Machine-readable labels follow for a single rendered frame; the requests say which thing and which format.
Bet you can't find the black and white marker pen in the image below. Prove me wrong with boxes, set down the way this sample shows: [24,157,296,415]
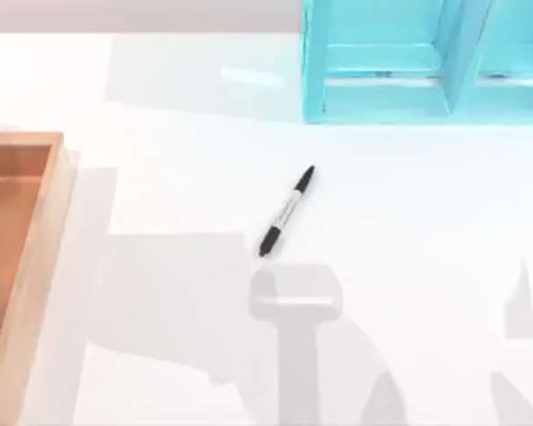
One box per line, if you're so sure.
[258,164,316,259]

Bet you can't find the light blue rack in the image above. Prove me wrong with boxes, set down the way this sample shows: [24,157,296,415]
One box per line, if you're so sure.
[300,0,533,126]

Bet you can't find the shallow salmon-coloured box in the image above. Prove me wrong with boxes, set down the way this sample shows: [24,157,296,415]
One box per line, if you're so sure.
[0,130,78,426]

